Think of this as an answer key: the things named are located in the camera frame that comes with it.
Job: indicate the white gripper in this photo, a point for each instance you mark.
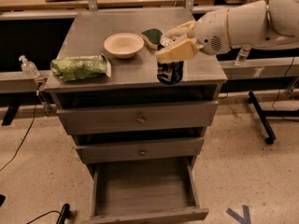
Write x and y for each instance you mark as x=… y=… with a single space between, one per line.
x=211 y=34

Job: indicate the blue pepsi can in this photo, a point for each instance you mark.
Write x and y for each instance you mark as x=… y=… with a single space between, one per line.
x=170 y=73

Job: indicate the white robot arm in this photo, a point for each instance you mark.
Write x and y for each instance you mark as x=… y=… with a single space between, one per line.
x=271 y=25

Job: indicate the grey drawer cabinet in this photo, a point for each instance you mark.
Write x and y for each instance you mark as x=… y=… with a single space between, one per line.
x=134 y=82

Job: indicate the top grey drawer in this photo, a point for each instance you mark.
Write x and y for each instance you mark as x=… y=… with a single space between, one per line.
x=130 y=118

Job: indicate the middle grey drawer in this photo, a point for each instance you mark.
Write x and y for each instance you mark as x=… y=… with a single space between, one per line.
x=140 y=150

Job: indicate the bottom grey open drawer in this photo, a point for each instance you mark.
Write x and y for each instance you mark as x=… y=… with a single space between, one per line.
x=160 y=191

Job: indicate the green yellow sponge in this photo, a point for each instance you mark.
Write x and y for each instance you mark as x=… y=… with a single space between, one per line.
x=152 y=37

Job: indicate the clear water bottle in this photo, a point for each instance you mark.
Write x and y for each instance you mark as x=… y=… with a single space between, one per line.
x=242 y=56

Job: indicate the white paper bowl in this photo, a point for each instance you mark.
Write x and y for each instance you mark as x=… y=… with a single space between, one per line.
x=124 y=45

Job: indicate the green chip bag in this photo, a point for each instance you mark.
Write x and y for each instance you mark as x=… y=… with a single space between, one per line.
x=81 y=67

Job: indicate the left hand sanitizer bottle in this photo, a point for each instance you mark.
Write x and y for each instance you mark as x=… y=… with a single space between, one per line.
x=28 y=67

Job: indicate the black object bottom left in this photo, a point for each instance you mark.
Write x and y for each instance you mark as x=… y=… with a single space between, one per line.
x=64 y=214

